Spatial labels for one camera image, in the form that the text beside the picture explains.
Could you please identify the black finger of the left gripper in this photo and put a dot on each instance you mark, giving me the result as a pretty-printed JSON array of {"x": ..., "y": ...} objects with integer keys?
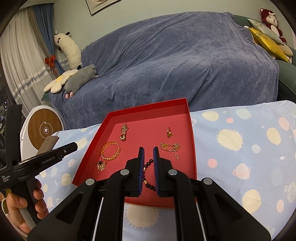
[{"x": 60, "y": 150}]

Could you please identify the blue blanket covered sofa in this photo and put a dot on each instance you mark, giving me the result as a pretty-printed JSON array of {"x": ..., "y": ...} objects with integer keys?
[{"x": 205, "y": 57}]

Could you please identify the yellow satin pillow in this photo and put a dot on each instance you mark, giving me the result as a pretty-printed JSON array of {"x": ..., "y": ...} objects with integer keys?
[{"x": 268, "y": 44}]

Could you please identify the gold wrist watch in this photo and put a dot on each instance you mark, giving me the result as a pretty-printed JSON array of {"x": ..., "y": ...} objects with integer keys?
[{"x": 124, "y": 130}]

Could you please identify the red jewelry tray box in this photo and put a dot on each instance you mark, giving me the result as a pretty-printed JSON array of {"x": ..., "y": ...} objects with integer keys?
[{"x": 149, "y": 125}]

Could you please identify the person's left hand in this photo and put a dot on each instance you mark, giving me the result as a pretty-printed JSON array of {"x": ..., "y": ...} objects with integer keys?
[{"x": 12, "y": 204}]

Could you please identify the cream flower cushion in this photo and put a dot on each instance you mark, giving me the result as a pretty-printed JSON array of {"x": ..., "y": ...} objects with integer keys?
[{"x": 56, "y": 85}]

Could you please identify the grey satin pillow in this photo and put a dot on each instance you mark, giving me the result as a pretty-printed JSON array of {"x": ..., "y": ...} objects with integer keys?
[{"x": 270, "y": 31}]

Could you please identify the framed wall picture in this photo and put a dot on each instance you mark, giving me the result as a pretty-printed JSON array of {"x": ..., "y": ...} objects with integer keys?
[{"x": 95, "y": 6}]

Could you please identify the blue planet print cloth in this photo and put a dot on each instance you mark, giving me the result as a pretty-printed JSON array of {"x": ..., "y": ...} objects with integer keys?
[{"x": 258, "y": 172}]

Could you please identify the grey plush toy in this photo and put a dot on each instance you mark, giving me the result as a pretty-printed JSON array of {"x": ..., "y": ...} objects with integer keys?
[{"x": 75, "y": 82}]

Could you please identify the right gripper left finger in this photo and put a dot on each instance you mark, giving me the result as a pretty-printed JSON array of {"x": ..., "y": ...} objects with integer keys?
[{"x": 135, "y": 166}]

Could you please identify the white sheer curtain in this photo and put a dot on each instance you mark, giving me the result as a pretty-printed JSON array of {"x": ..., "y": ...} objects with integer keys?
[{"x": 23, "y": 61}]

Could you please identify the blue curtain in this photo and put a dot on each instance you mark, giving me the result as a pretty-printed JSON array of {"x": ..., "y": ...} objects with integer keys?
[{"x": 43, "y": 14}]

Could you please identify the red monkey plush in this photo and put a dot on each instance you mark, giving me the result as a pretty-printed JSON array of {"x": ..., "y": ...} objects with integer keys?
[{"x": 270, "y": 19}]

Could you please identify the white round wooden device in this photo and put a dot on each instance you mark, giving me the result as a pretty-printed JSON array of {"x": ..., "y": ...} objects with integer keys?
[{"x": 42, "y": 121}]

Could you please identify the green armchair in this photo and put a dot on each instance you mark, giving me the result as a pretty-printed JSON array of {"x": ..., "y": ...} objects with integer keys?
[{"x": 286, "y": 80}]

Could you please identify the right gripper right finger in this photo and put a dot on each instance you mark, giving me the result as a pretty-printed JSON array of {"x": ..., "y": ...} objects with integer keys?
[{"x": 162, "y": 179}]

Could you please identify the white alpaca plush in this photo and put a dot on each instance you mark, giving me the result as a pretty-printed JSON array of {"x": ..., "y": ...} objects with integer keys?
[{"x": 70, "y": 49}]

